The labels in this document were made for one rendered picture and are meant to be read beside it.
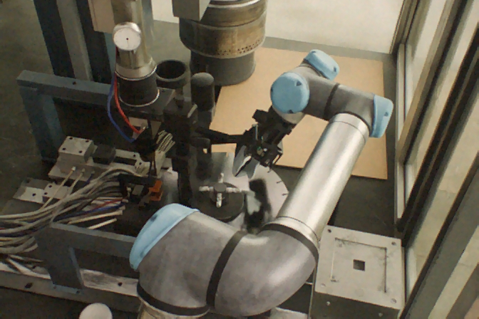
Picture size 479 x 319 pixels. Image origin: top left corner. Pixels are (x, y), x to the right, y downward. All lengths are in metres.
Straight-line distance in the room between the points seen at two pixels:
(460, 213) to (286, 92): 0.36
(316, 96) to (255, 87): 0.91
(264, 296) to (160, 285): 0.15
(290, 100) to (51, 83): 0.71
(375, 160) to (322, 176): 0.84
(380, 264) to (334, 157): 0.45
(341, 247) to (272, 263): 0.54
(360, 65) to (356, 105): 1.08
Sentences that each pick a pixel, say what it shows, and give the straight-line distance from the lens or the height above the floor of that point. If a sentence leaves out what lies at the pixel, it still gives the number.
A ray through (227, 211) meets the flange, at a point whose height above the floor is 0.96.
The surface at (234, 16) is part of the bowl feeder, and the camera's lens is 1.69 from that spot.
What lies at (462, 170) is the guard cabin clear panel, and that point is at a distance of 1.06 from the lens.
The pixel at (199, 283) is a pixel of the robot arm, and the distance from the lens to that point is 0.77.
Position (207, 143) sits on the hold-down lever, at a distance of 1.01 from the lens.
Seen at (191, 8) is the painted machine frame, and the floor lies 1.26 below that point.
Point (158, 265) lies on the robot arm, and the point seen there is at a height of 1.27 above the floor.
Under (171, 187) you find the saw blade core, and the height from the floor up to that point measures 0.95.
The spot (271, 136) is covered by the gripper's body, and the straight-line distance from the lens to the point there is 1.17.
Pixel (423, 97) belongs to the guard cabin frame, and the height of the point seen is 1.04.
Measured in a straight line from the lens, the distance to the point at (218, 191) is 1.21.
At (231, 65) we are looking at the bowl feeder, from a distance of 1.84.
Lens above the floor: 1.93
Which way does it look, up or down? 44 degrees down
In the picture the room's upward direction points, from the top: 3 degrees clockwise
